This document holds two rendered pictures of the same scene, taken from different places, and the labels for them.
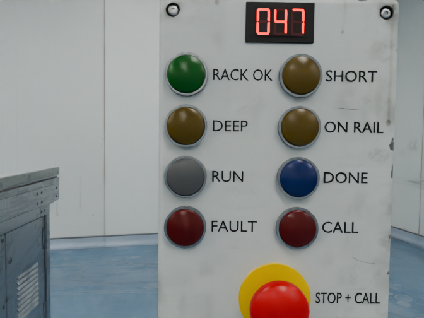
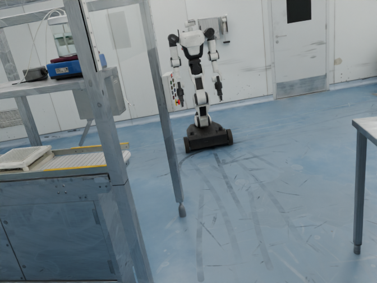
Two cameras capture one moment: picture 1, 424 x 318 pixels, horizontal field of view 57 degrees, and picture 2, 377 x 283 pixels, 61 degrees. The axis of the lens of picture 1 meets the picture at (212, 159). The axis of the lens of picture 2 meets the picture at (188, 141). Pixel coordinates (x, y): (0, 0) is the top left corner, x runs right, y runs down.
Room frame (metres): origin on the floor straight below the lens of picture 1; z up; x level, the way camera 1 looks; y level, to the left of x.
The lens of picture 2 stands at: (-0.24, 2.20, 1.49)
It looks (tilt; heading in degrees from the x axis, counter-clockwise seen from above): 21 degrees down; 282
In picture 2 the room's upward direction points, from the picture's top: 9 degrees counter-clockwise
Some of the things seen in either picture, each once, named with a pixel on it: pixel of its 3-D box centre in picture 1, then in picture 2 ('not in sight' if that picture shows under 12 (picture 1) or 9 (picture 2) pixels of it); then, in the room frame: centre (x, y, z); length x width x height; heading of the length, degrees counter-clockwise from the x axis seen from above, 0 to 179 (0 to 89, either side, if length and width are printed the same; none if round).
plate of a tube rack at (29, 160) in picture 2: not in sight; (18, 157); (0.98, 0.81, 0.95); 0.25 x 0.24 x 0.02; 90
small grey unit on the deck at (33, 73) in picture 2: not in sight; (37, 73); (0.75, 0.76, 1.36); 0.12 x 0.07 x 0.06; 0
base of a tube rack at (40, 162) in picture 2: not in sight; (21, 165); (0.98, 0.81, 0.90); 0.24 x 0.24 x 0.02; 0
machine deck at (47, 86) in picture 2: not in sight; (42, 85); (0.70, 0.82, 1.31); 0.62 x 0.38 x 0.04; 0
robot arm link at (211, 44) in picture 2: not in sight; (212, 50); (0.12, -1.65, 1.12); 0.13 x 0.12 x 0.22; 15
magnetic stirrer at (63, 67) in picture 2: not in sight; (78, 64); (0.52, 0.77, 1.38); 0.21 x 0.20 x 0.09; 90
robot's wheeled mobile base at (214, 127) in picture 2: not in sight; (203, 127); (0.34, -1.63, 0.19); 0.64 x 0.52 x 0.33; 105
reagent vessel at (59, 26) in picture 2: not in sight; (69, 33); (0.52, 0.78, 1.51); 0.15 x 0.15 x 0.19
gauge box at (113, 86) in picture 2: not in sight; (99, 96); (0.50, 0.68, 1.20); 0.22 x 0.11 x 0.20; 0
